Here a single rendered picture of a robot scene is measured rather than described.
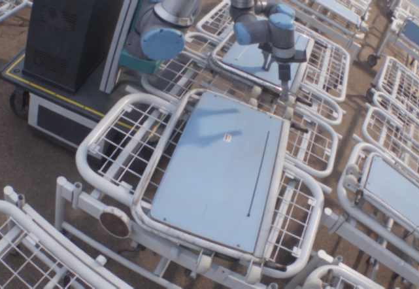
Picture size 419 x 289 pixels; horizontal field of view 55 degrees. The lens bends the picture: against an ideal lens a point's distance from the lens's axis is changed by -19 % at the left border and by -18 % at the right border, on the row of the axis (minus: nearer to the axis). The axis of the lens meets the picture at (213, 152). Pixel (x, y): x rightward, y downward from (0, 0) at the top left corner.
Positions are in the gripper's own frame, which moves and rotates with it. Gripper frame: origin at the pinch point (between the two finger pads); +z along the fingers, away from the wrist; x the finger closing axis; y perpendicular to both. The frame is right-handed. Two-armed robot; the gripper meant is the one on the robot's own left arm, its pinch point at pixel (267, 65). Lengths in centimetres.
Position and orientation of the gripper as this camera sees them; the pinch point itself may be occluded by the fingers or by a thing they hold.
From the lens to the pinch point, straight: 220.3
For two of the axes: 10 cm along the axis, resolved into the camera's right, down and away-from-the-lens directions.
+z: -2.4, 7.1, 6.6
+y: -3.4, 5.7, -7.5
